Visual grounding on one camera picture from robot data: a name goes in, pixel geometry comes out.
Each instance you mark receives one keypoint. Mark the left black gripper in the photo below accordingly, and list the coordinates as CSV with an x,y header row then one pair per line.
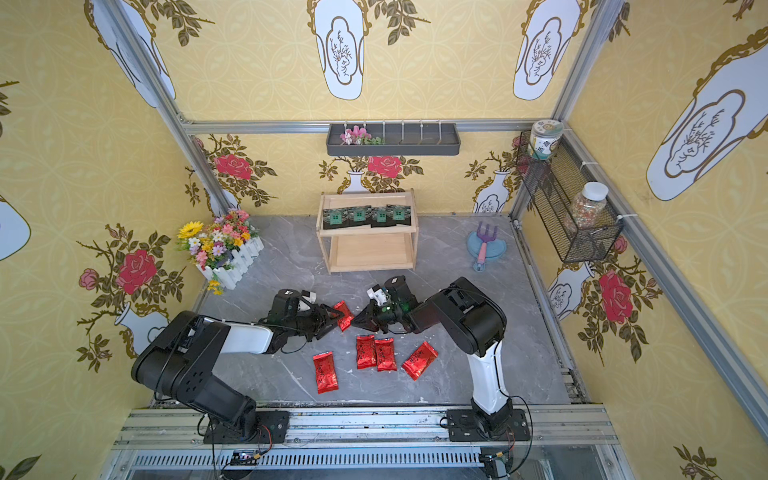
x,y
313,318

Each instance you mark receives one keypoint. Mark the grey wall tray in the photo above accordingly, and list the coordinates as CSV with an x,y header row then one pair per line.
x,y
401,138

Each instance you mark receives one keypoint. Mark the flower bouquet white fence pot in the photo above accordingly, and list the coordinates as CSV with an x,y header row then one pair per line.
x,y
223,250

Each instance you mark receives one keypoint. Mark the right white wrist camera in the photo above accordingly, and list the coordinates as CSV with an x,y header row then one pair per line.
x,y
379,295

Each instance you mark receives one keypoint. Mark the green tea bag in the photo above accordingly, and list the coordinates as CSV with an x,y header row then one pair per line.
x,y
357,216
400,214
334,218
381,217

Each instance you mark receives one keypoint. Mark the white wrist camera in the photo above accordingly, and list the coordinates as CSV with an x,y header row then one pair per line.
x,y
309,296
379,295

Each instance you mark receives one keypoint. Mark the purple pink toy rake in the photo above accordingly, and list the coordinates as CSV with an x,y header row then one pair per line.
x,y
486,234

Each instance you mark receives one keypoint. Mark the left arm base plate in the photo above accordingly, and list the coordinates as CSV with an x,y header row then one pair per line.
x,y
257,427

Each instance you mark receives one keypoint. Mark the red tea bag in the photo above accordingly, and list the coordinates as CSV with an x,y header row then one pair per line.
x,y
365,352
385,355
345,317
325,373
420,360

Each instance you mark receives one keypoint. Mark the patterned tin jar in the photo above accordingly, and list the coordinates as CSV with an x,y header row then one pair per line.
x,y
544,138

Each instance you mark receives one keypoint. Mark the black wire wall basket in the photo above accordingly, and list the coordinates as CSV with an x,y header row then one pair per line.
x,y
553,185

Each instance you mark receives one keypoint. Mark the small circuit board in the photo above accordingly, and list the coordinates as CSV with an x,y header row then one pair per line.
x,y
245,458

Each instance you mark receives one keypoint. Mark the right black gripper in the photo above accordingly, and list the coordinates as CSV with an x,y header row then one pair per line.
x,y
380,313

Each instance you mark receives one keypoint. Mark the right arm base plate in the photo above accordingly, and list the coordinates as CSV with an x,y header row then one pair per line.
x,y
467,425

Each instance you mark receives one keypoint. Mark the aluminium rail frame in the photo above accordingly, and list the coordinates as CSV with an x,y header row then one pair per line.
x,y
568,442

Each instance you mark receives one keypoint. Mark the glass jar white lid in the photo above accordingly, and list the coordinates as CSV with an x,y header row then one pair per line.
x,y
588,208

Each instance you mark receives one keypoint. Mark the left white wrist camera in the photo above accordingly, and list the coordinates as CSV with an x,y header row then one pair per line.
x,y
309,296

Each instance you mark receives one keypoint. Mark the wooden two-tier shelf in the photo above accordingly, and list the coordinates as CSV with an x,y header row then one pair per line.
x,y
367,248

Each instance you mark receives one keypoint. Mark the pink flowers in tray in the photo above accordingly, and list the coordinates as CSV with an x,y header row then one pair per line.
x,y
359,136

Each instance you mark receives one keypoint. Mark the blue dustpan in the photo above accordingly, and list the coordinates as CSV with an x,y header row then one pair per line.
x,y
494,251

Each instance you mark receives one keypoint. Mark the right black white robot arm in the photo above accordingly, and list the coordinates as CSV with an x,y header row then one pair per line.
x,y
474,322

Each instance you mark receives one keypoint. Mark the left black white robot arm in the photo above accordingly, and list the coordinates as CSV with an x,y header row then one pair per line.
x,y
179,364

